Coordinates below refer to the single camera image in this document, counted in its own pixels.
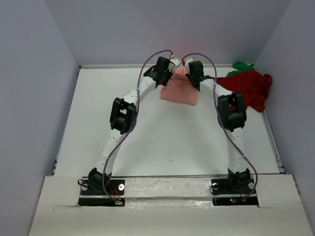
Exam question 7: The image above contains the pink t shirt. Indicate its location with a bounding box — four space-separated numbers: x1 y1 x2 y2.
160 67 198 106

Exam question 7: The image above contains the red t shirt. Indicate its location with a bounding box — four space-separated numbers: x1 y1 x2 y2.
217 70 272 113

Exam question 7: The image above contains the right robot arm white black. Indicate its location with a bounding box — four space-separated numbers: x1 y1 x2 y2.
184 58 253 196

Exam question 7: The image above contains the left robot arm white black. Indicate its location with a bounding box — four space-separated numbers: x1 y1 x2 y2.
78 55 181 200

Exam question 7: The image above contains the green t shirt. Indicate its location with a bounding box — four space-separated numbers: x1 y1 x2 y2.
226 61 254 77

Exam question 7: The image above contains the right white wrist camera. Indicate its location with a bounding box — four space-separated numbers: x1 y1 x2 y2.
182 58 193 72

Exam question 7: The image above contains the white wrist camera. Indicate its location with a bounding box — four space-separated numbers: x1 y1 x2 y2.
182 58 193 72
168 58 182 74

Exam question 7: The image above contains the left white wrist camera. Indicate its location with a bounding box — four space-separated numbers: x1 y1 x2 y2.
168 58 182 74

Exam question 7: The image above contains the aluminium rail back edge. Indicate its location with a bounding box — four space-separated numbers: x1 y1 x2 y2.
79 62 232 69

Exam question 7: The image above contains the aluminium rail front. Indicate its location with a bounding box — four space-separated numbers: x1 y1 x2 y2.
110 174 228 178

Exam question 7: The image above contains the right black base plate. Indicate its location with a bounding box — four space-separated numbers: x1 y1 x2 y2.
209 178 259 207

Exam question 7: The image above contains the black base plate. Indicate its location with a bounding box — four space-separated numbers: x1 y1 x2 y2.
209 178 259 207
77 178 126 207

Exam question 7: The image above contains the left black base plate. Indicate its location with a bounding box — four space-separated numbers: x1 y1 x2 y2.
77 178 126 207

